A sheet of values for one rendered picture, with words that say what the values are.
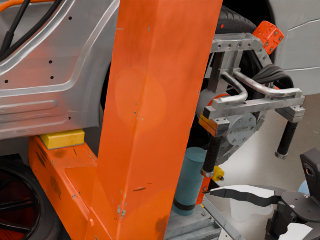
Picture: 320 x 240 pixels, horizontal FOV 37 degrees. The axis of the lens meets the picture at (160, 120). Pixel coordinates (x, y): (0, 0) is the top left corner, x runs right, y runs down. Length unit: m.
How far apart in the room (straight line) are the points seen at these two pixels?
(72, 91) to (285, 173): 1.88
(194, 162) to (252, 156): 1.58
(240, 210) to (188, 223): 1.46
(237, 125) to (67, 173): 0.58
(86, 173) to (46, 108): 0.28
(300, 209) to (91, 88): 1.06
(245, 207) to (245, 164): 2.39
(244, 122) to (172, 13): 0.76
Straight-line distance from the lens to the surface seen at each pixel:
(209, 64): 1.79
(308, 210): 0.70
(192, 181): 1.71
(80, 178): 1.48
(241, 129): 1.67
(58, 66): 1.56
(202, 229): 2.30
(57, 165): 1.62
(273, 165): 3.20
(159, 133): 1.12
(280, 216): 0.72
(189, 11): 1.01
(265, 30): 1.79
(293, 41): 2.12
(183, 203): 1.78
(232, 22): 1.74
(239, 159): 3.14
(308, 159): 0.68
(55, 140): 1.68
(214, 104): 1.48
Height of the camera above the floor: 1.64
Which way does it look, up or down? 29 degrees down
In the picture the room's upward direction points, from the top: 12 degrees clockwise
